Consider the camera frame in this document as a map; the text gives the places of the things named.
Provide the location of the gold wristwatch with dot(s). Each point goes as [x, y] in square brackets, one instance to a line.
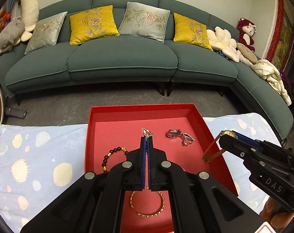
[227, 133]

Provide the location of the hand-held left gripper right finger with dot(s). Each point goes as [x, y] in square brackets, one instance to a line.
[149, 153]

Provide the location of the long white plush toy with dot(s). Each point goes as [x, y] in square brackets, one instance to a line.
[29, 7]

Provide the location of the red monkey plush toy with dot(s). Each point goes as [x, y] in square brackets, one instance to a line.
[246, 32]

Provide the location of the yellow embroidered cushion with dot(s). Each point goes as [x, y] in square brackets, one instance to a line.
[93, 24]
[193, 31]

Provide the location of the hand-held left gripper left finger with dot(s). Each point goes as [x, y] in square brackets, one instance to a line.
[143, 153]

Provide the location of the silver wristwatch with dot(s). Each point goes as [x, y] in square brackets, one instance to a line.
[173, 134]

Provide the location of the person's right hand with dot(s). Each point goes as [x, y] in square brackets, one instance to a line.
[273, 212]

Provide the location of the cream quilt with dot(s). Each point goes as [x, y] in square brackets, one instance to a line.
[270, 77]

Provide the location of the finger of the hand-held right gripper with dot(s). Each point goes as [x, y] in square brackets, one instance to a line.
[234, 146]
[246, 139]

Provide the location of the blue planet print tablecloth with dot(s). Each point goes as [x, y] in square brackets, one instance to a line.
[40, 150]

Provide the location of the dark grey flat device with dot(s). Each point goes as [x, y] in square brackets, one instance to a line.
[15, 112]

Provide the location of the brown plush pillow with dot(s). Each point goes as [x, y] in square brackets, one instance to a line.
[246, 52]

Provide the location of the white flower cushion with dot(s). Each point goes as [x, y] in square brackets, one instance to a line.
[223, 41]

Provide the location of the grey embroidered cushion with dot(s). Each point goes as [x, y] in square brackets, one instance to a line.
[46, 32]
[144, 20]

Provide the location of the dark green curved sofa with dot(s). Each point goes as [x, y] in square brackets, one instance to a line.
[122, 60]

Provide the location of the gold bangle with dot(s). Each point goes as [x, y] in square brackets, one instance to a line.
[144, 214]

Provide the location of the dark blue patterned cloth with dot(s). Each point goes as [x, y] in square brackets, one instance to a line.
[221, 53]

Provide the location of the red shallow box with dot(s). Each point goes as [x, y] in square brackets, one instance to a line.
[113, 131]

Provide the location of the red bow decoration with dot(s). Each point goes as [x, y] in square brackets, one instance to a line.
[4, 17]

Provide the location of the grey pig plush toy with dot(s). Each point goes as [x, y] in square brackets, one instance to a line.
[9, 34]

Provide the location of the red wall scroll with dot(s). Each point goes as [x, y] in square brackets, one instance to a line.
[280, 29]

